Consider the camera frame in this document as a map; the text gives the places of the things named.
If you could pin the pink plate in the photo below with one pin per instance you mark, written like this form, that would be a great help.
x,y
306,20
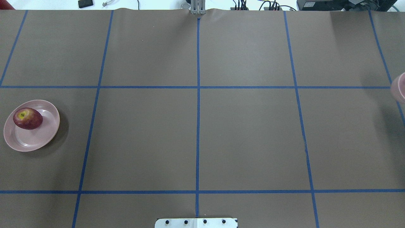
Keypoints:
x,y
29,140

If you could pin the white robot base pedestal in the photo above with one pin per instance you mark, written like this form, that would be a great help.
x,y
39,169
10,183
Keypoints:
x,y
197,223

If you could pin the red apple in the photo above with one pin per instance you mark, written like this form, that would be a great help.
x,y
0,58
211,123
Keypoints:
x,y
27,118

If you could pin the pink bowl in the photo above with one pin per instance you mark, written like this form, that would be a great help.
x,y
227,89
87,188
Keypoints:
x,y
397,88

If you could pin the small black square device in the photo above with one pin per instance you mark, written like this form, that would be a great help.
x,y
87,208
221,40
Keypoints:
x,y
85,3

